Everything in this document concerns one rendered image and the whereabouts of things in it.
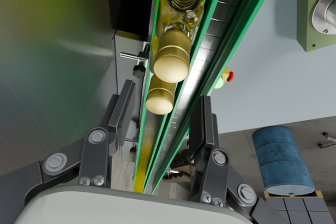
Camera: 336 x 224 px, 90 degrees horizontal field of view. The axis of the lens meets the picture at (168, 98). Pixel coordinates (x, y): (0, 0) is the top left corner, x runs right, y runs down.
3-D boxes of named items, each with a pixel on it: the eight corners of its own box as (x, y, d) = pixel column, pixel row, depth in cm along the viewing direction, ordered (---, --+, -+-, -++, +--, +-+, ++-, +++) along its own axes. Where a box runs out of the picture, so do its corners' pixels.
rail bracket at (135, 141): (128, 121, 78) (119, 148, 69) (142, 124, 78) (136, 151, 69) (128, 125, 81) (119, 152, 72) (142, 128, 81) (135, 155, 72)
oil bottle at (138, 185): (139, 159, 111) (128, 210, 92) (148, 160, 111) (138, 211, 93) (139, 162, 115) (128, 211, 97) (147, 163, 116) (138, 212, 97)
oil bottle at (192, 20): (173, -39, 32) (156, 4, 18) (201, -32, 32) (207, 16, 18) (168, -7, 36) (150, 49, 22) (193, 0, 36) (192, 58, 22)
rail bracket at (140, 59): (129, 30, 44) (112, 61, 35) (155, 36, 44) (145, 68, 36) (129, 43, 47) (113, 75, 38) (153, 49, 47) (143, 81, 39)
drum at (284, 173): (292, 139, 265) (316, 196, 213) (254, 144, 289) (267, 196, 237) (290, 122, 233) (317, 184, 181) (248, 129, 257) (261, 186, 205)
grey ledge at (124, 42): (124, 19, 51) (112, 38, 44) (152, 25, 52) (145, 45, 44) (125, 147, 122) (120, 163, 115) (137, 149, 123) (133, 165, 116)
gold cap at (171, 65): (161, 26, 17) (154, 50, 14) (195, 33, 17) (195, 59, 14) (156, 55, 20) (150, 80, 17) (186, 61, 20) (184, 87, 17)
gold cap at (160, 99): (181, 84, 23) (179, 109, 20) (161, 93, 25) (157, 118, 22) (165, 67, 21) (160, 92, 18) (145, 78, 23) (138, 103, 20)
